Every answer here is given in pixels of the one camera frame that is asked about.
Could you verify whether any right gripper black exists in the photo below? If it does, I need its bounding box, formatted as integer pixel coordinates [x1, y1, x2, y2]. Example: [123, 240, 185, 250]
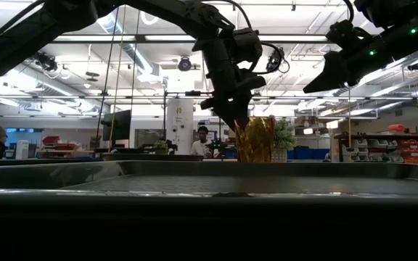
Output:
[302, 46, 385, 95]

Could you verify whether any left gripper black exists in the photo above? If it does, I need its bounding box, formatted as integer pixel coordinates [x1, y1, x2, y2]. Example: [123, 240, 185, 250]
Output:
[193, 35, 267, 132]

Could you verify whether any amber glass cup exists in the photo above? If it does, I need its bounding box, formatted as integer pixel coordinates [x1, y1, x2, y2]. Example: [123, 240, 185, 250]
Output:
[234, 116, 276, 164]

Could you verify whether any black plastic tray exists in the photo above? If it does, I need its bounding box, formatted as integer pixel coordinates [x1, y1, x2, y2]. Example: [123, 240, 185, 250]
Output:
[0, 160, 418, 222]

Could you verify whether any green plant in white pot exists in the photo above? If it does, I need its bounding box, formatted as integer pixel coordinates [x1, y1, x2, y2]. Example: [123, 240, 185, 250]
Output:
[271, 115, 298, 163]

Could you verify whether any blue storage bins row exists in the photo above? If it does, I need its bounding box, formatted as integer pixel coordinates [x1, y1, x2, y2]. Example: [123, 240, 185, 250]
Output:
[286, 147, 332, 161]

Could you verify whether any black monitor screen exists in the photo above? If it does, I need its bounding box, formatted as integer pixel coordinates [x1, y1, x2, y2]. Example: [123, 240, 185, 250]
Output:
[101, 109, 133, 143]

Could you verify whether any red plastic bin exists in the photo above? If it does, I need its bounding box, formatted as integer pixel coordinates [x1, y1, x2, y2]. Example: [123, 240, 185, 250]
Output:
[41, 135, 62, 146]

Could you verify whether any yellow hanging power cable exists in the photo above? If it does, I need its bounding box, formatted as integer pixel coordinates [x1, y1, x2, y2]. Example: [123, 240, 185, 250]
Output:
[347, 88, 353, 141]

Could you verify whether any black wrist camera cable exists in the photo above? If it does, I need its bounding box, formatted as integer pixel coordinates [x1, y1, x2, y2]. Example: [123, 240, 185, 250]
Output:
[251, 41, 291, 76]

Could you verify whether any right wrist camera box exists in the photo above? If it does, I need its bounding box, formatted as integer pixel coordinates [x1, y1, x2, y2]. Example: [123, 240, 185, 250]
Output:
[325, 19, 374, 51]

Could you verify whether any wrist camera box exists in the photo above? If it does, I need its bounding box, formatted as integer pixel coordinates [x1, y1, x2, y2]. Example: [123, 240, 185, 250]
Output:
[231, 28, 264, 64]
[325, 19, 374, 51]

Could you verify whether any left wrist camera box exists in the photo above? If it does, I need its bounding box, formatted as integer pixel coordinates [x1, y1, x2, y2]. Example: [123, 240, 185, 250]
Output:
[231, 28, 264, 64]

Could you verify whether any black ceiling camera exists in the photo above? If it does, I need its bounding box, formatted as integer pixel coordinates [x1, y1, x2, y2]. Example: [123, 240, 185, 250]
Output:
[177, 55, 193, 73]
[35, 51, 59, 73]

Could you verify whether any wall rack of small bins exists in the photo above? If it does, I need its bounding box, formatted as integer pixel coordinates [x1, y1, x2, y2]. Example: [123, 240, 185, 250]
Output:
[333, 133, 418, 165]

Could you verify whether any yellow hanging cord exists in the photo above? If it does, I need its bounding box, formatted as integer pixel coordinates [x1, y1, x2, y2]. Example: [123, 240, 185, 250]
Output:
[107, 5, 128, 150]

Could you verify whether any black hanging cable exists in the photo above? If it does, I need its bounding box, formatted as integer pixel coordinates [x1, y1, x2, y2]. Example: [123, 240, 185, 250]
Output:
[95, 6, 120, 146]

